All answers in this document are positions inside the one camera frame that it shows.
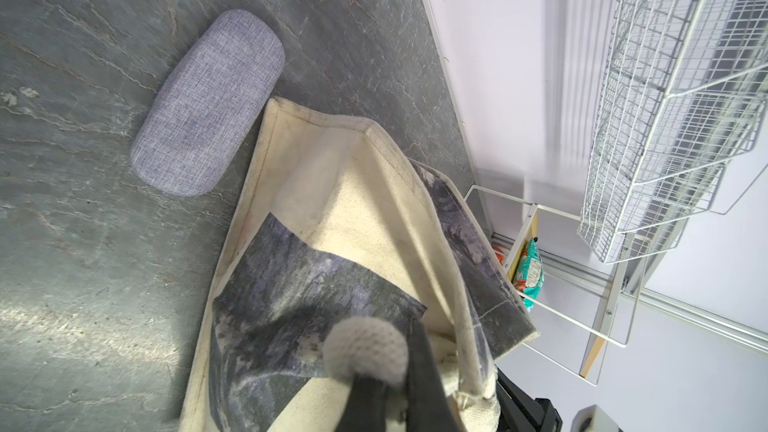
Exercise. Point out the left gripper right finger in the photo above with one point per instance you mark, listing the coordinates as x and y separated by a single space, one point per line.
428 407

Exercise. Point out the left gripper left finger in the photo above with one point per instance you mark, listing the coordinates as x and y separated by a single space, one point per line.
365 410

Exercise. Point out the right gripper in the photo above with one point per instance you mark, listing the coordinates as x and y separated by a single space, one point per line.
520 413

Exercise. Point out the cream canvas grocery bag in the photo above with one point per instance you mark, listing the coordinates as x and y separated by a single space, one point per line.
335 222

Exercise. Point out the teal white snack bag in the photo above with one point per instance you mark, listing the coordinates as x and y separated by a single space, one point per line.
529 277

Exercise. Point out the wooden two-tier shelf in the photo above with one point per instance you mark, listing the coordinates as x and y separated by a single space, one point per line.
601 305

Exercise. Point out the grey cloth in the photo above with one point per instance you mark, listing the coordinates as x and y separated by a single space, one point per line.
207 105

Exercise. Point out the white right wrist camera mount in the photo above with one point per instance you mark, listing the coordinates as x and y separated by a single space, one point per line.
594 419

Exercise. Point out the long white wire basket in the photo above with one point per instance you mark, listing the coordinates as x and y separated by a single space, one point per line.
684 93

